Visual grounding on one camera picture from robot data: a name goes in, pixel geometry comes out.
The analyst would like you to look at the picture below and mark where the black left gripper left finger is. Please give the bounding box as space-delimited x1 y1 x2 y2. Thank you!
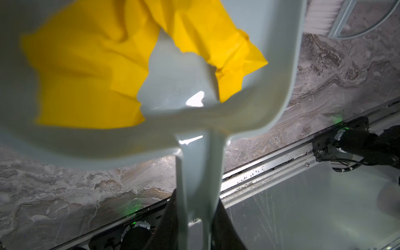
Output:
144 190 179 250

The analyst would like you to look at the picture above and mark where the teal hand brush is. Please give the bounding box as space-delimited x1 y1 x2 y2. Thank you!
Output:
303 0 400 40

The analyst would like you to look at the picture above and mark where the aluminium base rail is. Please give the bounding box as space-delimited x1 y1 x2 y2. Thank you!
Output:
57 98 400 250

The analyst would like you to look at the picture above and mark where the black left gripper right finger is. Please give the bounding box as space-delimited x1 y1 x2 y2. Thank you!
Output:
211 200 247 250

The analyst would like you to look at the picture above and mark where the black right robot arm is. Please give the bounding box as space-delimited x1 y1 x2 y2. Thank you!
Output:
333 125 400 173

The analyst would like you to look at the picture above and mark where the teal dustpan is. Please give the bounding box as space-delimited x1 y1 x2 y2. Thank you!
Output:
1 1 307 250

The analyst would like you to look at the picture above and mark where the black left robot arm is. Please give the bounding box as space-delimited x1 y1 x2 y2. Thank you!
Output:
120 191 246 250

